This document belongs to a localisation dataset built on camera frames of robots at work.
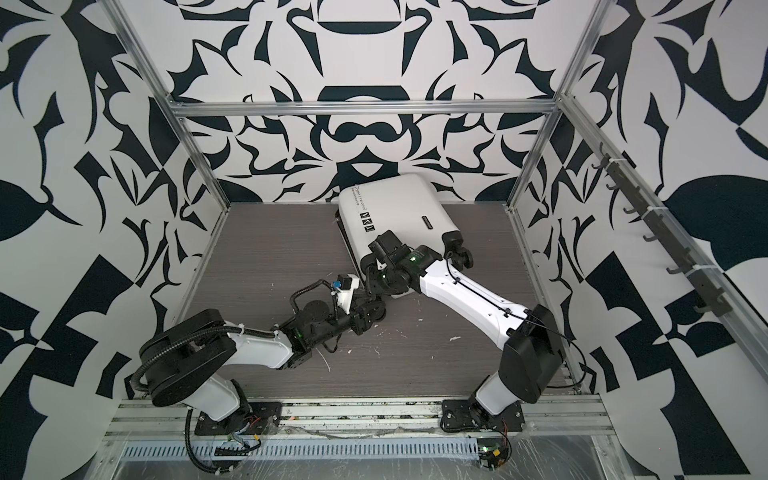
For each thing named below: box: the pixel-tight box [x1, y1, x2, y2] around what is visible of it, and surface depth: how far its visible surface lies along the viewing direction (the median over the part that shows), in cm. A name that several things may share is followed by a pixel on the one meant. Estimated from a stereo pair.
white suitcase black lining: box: [337, 174, 473, 275], surface depth 91 cm
